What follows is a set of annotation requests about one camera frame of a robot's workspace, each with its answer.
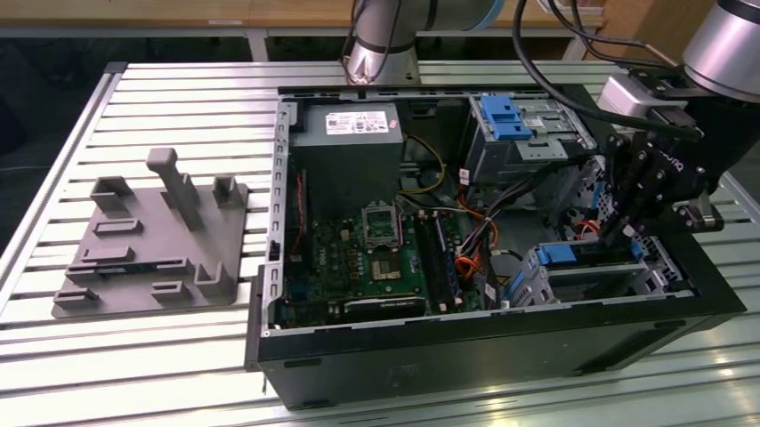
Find black disk wire bundle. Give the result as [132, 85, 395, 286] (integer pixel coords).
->
[483, 157, 606, 222]

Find wooden cabinet panel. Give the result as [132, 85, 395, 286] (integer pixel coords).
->
[583, 0, 717, 68]

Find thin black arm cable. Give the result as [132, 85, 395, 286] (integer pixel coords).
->
[542, 0, 684, 72]

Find grey parts rack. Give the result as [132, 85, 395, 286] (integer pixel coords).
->
[51, 148, 250, 319]

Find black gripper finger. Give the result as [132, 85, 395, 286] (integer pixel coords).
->
[621, 149, 673, 246]
[598, 131, 640, 249]

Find hard disk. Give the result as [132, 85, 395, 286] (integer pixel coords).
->
[535, 242, 648, 270]

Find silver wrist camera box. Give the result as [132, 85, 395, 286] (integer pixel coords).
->
[596, 74, 693, 121]

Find yellow wire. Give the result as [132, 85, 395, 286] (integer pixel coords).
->
[396, 133, 447, 196]

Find blue drive cage latch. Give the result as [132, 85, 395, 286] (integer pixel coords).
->
[481, 96, 533, 141]

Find metal disk bay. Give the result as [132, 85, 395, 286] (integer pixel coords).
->
[503, 239, 696, 309]

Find thin red wire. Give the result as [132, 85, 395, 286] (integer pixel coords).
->
[294, 170, 308, 242]

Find green motherboard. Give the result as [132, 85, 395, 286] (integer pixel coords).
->
[283, 195, 495, 318]

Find wooden desk with white frame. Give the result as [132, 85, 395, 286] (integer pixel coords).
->
[0, 0, 606, 61]

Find metal optical drive cage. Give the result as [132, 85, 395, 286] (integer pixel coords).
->
[466, 95, 600, 188]

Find CPU socket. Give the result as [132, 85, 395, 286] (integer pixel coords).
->
[359, 199, 406, 251]

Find black open PC case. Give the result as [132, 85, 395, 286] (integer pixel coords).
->
[243, 83, 748, 410]

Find black power supply unit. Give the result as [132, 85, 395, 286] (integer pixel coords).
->
[288, 102, 406, 211]

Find black RAM slot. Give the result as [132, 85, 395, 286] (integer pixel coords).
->
[417, 211, 453, 315]

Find square motherboard chip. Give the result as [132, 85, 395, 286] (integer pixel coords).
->
[368, 255, 406, 285]

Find black graphics card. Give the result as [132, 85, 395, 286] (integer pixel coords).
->
[340, 294, 430, 319]

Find orange wire bundle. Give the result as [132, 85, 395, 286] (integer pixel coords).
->
[454, 216, 501, 286]

